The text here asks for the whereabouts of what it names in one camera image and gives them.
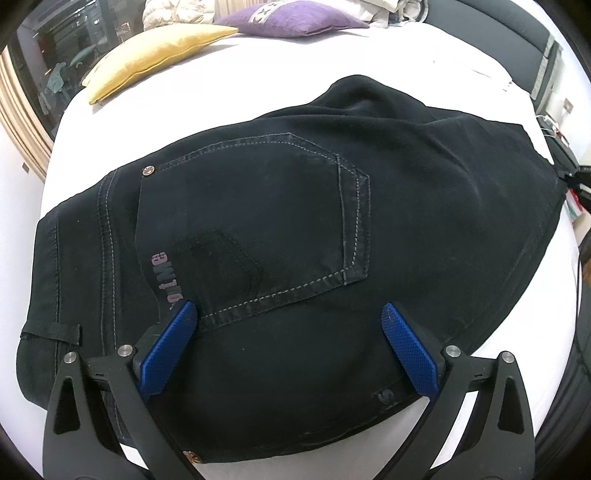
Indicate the grey bed headboard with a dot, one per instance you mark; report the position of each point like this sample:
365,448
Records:
512,32

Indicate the folded beige duvet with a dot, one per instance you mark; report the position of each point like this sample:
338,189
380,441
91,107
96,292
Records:
397,11

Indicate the dark glass window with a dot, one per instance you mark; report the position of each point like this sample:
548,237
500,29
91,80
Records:
60,55

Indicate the black denim pants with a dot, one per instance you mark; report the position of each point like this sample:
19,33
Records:
277,207

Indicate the bed with white sheet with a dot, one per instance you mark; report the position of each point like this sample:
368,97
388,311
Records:
258,78

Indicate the beige curtain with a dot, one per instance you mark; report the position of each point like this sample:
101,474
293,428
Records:
21,115

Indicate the black nightstand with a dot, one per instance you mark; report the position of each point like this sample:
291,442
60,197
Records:
570,161

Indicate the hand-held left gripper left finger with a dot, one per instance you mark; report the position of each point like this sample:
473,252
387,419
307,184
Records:
168,344

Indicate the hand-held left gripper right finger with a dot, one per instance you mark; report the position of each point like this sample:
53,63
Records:
408,350

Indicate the beige puffer jacket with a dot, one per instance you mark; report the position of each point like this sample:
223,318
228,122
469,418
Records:
175,11

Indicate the purple pillow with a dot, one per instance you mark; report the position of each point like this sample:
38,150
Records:
295,18

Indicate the yellow pillow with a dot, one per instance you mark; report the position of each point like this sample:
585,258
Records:
152,53

